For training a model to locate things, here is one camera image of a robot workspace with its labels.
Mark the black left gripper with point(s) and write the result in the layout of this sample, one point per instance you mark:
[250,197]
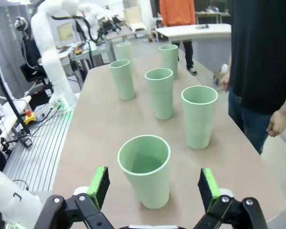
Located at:
[107,23]

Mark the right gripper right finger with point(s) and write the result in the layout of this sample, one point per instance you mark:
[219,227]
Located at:
[208,190]

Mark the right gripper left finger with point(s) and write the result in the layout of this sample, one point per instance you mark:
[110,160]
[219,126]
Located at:
[95,190]

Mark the pale green plastic cup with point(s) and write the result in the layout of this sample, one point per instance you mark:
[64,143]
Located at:
[163,102]
[171,62]
[155,190]
[126,86]
[197,128]
[125,51]

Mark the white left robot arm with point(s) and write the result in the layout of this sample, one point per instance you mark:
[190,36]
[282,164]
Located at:
[47,47]

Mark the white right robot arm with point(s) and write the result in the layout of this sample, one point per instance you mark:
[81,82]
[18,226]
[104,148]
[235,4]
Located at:
[12,198]

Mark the person's left hand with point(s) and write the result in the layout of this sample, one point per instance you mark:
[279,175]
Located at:
[277,124]

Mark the person's right hand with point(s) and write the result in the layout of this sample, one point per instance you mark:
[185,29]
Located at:
[225,82]

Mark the wooden panel box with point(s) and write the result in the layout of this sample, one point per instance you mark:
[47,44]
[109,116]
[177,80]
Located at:
[133,16]

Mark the background computer screen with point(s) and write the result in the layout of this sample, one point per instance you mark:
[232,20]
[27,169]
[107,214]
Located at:
[65,32]

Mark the person in orange top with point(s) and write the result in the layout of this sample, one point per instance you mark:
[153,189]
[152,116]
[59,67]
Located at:
[178,12]

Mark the black office chair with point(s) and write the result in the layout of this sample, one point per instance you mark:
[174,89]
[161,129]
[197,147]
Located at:
[31,55]

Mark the white curved table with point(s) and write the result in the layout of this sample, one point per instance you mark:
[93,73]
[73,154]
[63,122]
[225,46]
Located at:
[195,31]

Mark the red yellow emergency stop button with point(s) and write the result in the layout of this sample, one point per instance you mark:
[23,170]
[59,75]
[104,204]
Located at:
[30,117]

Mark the person in black shirt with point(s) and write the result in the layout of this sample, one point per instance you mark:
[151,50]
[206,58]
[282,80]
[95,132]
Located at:
[259,47]

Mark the aluminium slotted base plate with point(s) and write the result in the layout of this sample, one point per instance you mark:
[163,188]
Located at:
[38,155]

